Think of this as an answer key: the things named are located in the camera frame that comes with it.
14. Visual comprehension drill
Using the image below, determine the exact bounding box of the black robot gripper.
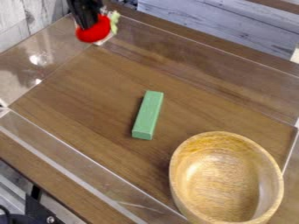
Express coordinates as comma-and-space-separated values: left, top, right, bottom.
67, 0, 104, 30

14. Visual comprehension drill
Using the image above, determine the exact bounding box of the small light green object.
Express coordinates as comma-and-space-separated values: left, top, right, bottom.
109, 10, 120, 34

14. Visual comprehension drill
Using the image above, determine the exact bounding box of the red fuzzy ball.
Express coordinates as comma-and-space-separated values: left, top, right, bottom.
75, 15, 111, 43

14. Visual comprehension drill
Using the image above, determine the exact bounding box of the clear acrylic table barrier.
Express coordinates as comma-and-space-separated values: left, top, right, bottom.
0, 15, 299, 224

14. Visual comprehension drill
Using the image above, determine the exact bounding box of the green rectangular block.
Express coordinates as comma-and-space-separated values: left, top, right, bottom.
132, 91, 164, 140

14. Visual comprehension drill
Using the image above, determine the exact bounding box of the oval wooden bowl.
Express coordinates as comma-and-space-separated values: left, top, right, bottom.
169, 131, 284, 224

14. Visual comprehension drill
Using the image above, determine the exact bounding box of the black clamp with cable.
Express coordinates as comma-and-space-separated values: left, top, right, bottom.
0, 186, 65, 224

